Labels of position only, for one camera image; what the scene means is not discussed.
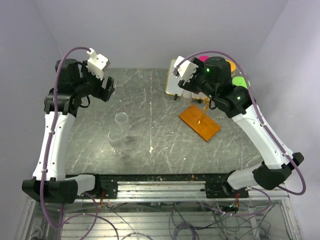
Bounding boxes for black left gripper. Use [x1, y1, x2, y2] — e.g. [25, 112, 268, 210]
[75, 60, 116, 102]

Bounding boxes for clear glass flute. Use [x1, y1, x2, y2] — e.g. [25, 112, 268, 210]
[107, 129, 126, 157]
[114, 112, 131, 137]

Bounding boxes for clear glass front flute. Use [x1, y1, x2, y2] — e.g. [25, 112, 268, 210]
[107, 129, 126, 157]

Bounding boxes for clear glass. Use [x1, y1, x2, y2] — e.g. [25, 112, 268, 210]
[181, 90, 193, 108]

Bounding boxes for pink plastic wine glass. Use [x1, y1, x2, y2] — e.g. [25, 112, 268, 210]
[198, 55, 209, 63]

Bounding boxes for orange plastic wine glass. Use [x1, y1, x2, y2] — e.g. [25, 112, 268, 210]
[226, 59, 237, 75]

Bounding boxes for green plastic wine glass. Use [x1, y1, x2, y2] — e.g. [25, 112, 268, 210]
[232, 76, 251, 89]

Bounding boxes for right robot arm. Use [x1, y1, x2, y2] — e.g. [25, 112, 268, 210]
[173, 56, 305, 198]

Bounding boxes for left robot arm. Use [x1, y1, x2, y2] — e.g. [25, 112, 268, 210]
[22, 57, 115, 204]

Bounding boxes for gold framed mirror tray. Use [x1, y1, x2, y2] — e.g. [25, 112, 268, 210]
[165, 58, 205, 104]

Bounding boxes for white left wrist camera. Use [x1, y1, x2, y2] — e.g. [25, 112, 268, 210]
[86, 48, 110, 81]

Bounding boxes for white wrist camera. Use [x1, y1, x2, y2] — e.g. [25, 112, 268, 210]
[172, 56, 198, 83]
[86, 48, 110, 81]

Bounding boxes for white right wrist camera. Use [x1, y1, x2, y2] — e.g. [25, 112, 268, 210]
[172, 56, 198, 83]

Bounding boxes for gold wire wine glass rack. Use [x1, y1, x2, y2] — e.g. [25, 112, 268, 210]
[178, 97, 221, 142]

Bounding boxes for aluminium rail frame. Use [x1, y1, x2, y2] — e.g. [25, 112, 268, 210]
[16, 181, 302, 240]

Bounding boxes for loose cables under table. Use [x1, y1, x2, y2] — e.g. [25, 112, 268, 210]
[99, 199, 276, 240]

